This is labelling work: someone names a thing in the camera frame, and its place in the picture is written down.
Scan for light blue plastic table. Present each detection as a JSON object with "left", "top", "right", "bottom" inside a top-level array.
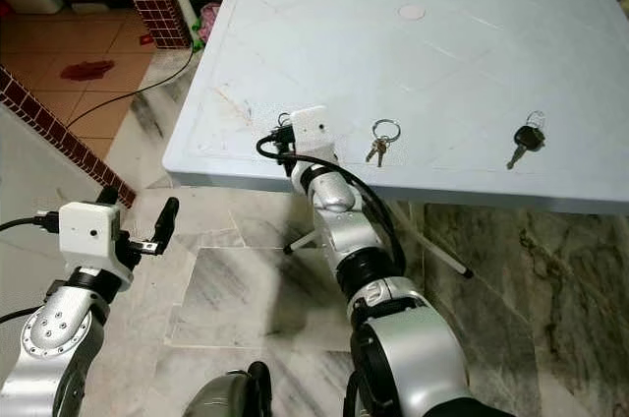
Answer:
[{"left": 162, "top": 0, "right": 629, "bottom": 213}]

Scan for black car key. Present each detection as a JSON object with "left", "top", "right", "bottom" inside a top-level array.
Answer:
[{"left": 507, "top": 111, "right": 547, "bottom": 170}]

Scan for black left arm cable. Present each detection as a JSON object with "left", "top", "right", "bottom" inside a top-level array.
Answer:
[
  {"left": 0, "top": 210, "right": 62, "bottom": 236},
  {"left": 0, "top": 305, "right": 50, "bottom": 325}
]

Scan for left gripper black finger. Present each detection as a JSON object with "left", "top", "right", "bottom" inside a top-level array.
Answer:
[{"left": 153, "top": 197, "right": 180, "bottom": 246}]

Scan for thin black floor cable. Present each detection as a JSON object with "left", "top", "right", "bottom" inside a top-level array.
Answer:
[{"left": 65, "top": 41, "right": 202, "bottom": 130}]

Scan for red cloth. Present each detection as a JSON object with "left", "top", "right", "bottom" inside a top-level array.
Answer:
[{"left": 59, "top": 59, "right": 116, "bottom": 82}]

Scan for silver keys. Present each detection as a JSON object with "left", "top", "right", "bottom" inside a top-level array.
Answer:
[{"left": 365, "top": 119, "right": 402, "bottom": 167}]

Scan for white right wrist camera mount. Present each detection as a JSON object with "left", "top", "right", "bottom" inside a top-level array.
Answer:
[{"left": 289, "top": 105, "right": 335, "bottom": 157}]

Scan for dark grey robot left leg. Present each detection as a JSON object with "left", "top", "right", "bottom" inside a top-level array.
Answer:
[{"left": 187, "top": 362, "right": 274, "bottom": 417}]

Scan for white table leg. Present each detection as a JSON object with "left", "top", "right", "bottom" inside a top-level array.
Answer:
[
  {"left": 403, "top": 206, "right": 475, "bottom": 280},
  {"left": 283, "top": 223, "right": 330, "bottom": 256}
]

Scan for pink cloth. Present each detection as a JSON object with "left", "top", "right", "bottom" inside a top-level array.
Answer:
[{"left": 197, "top": 2, "right": 223, "bottom": 44}]

